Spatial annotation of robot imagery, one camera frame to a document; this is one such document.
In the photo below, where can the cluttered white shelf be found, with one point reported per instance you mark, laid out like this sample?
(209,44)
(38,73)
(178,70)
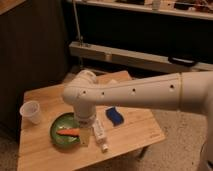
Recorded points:
(197,9)

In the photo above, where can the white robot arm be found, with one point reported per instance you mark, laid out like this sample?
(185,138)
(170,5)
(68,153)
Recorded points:
(187,92)

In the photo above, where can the blue sponge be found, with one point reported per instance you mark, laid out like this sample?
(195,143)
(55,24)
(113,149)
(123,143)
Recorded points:
(114,116)

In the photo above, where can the metal stand pole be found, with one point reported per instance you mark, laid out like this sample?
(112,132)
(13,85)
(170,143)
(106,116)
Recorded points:
(80,40)

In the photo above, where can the long grey case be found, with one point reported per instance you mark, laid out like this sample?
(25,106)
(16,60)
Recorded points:
(132,58)

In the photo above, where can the small wooden table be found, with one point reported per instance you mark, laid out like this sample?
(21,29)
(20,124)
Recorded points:
(37,152)

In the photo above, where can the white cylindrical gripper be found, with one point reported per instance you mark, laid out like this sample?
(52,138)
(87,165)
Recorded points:
(85,132)

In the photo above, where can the black case handle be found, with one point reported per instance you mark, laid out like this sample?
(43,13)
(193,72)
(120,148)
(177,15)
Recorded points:
(186,63)

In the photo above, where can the orange carrot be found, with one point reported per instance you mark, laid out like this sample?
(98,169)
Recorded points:
(69,132)

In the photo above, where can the clear plastic cup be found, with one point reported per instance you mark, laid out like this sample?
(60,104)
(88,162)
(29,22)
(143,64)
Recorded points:
(31,110)

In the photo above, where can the white toothpaste tube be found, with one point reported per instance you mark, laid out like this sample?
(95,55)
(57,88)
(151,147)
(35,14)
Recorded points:
(100,135)

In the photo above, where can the green round plate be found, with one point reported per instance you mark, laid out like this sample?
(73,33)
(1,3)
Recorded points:
(64,121)

